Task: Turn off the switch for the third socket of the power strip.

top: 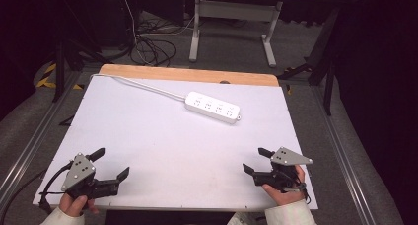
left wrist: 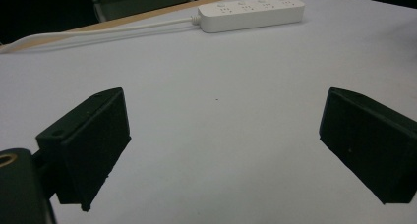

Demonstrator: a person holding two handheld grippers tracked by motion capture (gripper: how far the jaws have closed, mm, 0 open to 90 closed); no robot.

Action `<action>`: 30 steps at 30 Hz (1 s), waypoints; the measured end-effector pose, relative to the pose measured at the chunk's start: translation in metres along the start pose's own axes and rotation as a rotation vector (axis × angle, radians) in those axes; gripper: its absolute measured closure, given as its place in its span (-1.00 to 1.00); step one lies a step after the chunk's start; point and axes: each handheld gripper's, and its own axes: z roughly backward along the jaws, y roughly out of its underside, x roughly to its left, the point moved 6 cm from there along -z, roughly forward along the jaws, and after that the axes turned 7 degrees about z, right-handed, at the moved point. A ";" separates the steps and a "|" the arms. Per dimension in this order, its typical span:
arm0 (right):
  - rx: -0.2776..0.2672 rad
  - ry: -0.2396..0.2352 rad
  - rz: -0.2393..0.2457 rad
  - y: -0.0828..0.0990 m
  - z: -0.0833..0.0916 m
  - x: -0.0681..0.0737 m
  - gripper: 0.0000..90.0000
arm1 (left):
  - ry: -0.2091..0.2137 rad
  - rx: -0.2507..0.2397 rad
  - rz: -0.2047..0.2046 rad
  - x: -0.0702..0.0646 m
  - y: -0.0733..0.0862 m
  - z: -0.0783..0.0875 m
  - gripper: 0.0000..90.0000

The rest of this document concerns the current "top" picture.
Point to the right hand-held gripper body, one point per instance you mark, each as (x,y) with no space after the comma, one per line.
(289,157)

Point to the person's right hand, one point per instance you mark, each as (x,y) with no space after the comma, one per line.
(286,196)

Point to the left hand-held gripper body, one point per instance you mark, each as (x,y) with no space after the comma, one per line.
(79,170)

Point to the yellow black floor tape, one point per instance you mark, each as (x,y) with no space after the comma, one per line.
(49,74)

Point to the black metal stand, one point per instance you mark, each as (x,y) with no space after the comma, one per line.
(323,63)
(59,63)

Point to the white metal desk frame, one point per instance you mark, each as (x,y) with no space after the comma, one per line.
(235,11)

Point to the aluminium floor rail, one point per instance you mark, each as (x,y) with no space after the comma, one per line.
(33,136)
(341,162)

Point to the person's left hand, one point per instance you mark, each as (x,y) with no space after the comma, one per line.
(74,206)

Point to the white power strip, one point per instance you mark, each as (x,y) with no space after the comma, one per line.
(212,107)

